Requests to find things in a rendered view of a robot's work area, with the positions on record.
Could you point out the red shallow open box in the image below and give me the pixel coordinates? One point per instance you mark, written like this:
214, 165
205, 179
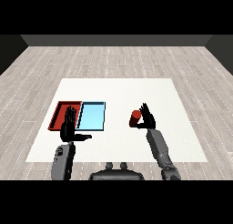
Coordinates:
60, 116

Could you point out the light blue shallow open box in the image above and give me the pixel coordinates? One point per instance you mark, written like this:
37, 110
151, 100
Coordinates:
91, 116

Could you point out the small red can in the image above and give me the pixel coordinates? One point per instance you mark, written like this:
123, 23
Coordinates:
135, 118

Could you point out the dark grey robot body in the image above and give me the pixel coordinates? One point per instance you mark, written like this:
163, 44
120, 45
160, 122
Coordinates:
116, 173

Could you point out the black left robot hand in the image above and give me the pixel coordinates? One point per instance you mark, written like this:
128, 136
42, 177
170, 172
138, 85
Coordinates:
67, 131

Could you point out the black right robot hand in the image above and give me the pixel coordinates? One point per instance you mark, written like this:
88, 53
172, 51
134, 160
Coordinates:
147, 120

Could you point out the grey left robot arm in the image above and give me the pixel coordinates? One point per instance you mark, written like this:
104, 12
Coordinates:
62, 162

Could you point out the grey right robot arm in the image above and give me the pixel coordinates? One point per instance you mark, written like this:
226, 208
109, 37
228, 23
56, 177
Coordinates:
162, 156

